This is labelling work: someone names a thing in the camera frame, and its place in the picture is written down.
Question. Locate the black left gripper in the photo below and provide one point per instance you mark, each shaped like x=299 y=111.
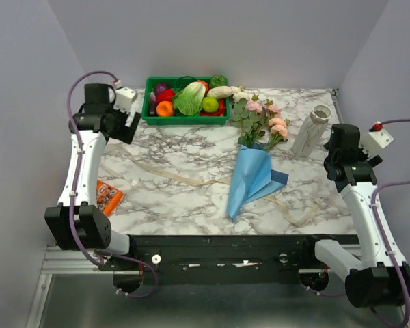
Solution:
x=126 y=133

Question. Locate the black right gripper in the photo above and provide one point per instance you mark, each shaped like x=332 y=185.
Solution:
x=363 y=157

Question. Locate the beige printed ribbon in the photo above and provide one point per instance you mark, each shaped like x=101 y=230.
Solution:
x=187 y=193

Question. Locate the pink artificial flower bouquet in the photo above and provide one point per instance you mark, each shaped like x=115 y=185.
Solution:
x=261 y=124

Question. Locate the blue wrapping paper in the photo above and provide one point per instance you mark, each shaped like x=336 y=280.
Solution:
x=253 y=178

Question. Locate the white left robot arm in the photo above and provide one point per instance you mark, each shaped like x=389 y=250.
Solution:
x=76 y=221

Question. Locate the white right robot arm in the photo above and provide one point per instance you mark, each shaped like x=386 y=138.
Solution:
x=381 y=276

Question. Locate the white ribbed vase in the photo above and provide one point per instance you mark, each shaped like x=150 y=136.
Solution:
x=311 y=131

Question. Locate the purple toy eggplant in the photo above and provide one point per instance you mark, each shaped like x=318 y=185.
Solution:
x=152 y=104

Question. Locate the orange toy fruit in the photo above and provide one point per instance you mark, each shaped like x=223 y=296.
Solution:
x=165 y=109

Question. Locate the red toy pepper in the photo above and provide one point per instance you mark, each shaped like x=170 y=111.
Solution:
x=165 y=96

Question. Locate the purple toy onion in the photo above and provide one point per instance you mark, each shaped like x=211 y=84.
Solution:
x=160 y=87

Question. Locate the green plastic basket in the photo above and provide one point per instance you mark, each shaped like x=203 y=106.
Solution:
x=177 y=83

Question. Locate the green toy cabbage leaf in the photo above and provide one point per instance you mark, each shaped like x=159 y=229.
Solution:
x=188 y=101

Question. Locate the green toy lime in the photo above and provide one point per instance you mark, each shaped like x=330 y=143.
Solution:
x=210 y=104

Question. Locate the orange toy carrot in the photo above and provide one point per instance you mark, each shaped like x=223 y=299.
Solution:
x=205 y=84

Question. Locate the orange snack box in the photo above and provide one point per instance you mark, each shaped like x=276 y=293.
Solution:
x=108 y=198

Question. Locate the red toy chili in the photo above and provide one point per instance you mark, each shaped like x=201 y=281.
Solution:
x=220 y=112

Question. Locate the beige toy potato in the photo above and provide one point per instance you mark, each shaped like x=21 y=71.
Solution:
x=220 y=92

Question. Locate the green toy bell pepper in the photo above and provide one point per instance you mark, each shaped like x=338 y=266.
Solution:
x=217 y=81

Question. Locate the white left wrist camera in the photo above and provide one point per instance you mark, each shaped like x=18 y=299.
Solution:
x=124 y=98

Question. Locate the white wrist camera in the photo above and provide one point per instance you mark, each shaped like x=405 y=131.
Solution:
x=374 y=142
x=124 y=98

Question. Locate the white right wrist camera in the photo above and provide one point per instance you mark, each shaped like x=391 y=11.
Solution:
x=374 y=142

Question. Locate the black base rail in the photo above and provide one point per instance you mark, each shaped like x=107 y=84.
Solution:
x=200 y=260

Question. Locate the aluminium frame rail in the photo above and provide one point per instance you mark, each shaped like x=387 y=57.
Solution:
x=59 y=262

